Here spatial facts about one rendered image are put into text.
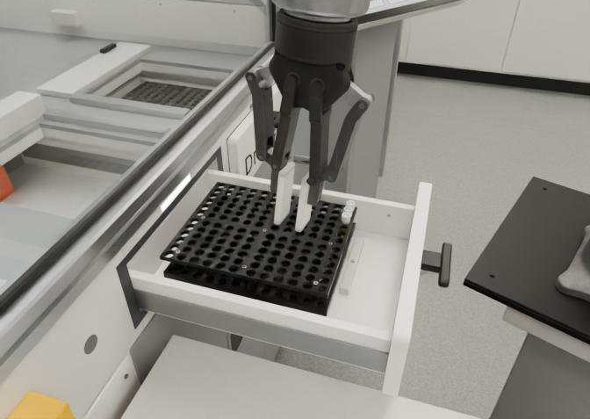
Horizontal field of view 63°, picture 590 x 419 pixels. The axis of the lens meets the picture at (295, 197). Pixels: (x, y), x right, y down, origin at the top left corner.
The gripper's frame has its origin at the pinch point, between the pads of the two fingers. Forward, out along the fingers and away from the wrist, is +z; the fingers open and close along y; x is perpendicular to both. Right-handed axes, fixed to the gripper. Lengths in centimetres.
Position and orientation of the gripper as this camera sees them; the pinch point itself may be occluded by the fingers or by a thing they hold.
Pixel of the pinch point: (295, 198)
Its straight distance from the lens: 54.6
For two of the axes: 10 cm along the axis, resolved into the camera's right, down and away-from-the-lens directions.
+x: -3.9, 4.7, -7.9
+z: -1.0, 8.3, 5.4
